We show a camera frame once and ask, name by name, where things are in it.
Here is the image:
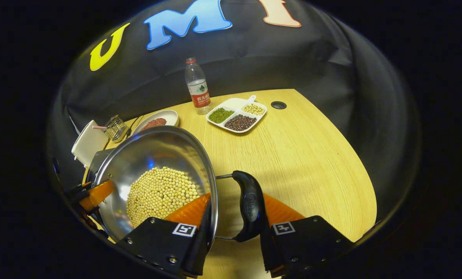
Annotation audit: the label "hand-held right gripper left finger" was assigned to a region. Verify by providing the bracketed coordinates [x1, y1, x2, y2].
[116, 192, 216, 278]

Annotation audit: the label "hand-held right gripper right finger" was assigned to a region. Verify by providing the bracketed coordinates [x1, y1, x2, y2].
[259, 193, 355, 278]

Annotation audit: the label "black induction cooktop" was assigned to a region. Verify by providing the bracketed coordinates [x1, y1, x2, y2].
[85, 149, 116, 183]

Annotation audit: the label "steel pot with black handle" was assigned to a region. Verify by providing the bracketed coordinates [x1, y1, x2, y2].
[92, 125, 269, 243]

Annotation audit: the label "soybeans in pot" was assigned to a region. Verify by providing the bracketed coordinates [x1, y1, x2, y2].
[126, 167, 203, 229]

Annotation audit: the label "white toaster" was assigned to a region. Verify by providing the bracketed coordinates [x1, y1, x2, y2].
[71, 120, 110, 168]

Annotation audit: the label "white round plate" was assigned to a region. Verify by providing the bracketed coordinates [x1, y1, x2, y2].
[132, 109, 179, 134]

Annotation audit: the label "dark red beans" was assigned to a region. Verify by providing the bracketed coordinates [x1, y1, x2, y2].
[224, 114, 257, 131]

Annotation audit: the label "green mung beans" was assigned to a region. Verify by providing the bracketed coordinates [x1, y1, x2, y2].
[209, 107, 235, 124]

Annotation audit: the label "clear plastic water bottle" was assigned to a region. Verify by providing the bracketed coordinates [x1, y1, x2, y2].
[184, 57, 213, 115]

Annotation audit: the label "yellow beans in dish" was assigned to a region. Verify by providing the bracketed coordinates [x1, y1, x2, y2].
[242, 103, 265, 116]

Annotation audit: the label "white divided dish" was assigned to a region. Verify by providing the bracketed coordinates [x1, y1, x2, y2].
[206, 95, 268, 134]

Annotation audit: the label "black backdrop cloth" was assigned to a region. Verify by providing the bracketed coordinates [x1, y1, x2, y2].
[47, 0, 421, 186]

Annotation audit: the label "wire mesh basket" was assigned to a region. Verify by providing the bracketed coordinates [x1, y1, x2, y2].
[105, 115, 129, 141]

